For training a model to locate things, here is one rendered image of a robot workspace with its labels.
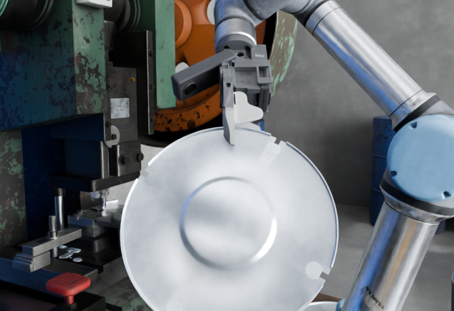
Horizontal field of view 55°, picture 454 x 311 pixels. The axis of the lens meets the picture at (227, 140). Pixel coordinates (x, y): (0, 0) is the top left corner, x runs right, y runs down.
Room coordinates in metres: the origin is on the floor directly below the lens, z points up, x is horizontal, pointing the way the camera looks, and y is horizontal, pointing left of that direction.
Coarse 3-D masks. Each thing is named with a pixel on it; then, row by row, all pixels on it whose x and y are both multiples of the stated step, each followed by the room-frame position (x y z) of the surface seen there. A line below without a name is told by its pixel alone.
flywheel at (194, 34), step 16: (176, 0) 1.48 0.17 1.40; (192, 0) 1.46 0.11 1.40; (208, 0) 1.46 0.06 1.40; (176, 16) 1.45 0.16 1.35; (192, 16) 1.47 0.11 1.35; (272, 16) 1.36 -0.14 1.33; (176, 32) 1.45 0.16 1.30; (192, 32) 1.47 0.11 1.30; (208, 32) 1.44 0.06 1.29; (256, 32) 1.32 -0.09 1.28; (272, 32) 1.37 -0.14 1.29; (176, 48) 1.49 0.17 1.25; (192, 48) 1.47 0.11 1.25; (208, 48) 1.44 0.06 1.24; (176, 64) 1.52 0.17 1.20; (192, 64) 1.47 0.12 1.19; (208, 96) 1.44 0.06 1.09; (160, 112) 1.49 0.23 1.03; (176, 112) 1.46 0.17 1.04; (192, 112) 1.43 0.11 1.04; (208, 112) 1.40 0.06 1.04; (160, 128) 1.48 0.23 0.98; (176, 128) 1.45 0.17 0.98; (192, 128) 1.44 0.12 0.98
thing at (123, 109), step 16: (112, 64) 1.18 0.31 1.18; (112, 80) 1.12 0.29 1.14; (128, 80) 1.17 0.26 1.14; (112, 96) 1.11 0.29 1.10; (128, 96) 1.17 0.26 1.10; (112, 112) 1.11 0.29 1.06; (128, 112) 1.17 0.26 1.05; (112, 128) 1.09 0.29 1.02; (128, 128) 1.17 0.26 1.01; (64, 144) 1.13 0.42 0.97; (80, 144) 1.10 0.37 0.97; (96, 144) 1.08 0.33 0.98; (112, 144) 1.09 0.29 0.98; (128, 144) 1.12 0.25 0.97; (80, 160) 1.10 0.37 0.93; (96, 160) 1.08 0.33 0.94; (112, 160) 1.09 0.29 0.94; (128, 160) 1.10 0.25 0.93; (96, 176) 1.08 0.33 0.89
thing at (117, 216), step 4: (116, 212) 1.14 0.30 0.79; (120, 212) 1.14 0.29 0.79; (104, 216) 1.12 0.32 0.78; (108, 216) 1.12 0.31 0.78; (112, 216) 1.10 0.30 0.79; (116, 216) 1.10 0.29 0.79; (120, 216) 1.10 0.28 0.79; (100, 220) 1.08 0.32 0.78; (104, 220) 1.08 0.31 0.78; (108, 220) 1.08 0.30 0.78; (112, 220) 1.08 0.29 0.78; (116, 220) 1.07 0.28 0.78; (120, 220) 1.07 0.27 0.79; (100, 224) 1.08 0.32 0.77; (104, 224) 1.08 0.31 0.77; (108, 224) 1.07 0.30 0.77; (112, 224) 1.07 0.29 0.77; (116, 224) 1.06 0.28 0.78; (120, 248) 1.08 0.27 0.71
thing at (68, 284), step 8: (56, 280) 0.78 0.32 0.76; (64, 280) 0.78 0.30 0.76; (72, 280) 0.78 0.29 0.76; (80, 280) 0.78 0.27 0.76; (88, 280) 0.78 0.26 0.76; (48, 288) 0.76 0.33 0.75; (56, 288) 0.75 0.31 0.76; (64, 288) 0.75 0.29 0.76; (72, 288) 0.75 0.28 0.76; (80, 288) 0.76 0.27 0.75; (64, 296) 0.78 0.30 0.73; (72, 296) 0.78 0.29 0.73
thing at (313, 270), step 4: (308, 264) 0.53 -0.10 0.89; (312, 264) 0.53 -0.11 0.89; (316, 264) 0.53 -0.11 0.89; (308, 268) 0.53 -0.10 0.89; (312, 268) 0.53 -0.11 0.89; (316, 268) 0.53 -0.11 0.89; (320, 268) 0.53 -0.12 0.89; (308, 272) 0.53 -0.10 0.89; (312, 272) 0.52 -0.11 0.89; (316, 272) 0.52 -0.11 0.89; (320, 272) 0.52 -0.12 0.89; (308, 276) 0.52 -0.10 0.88; (312, 276) 0.52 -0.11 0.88; (316, 276) 0.52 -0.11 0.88
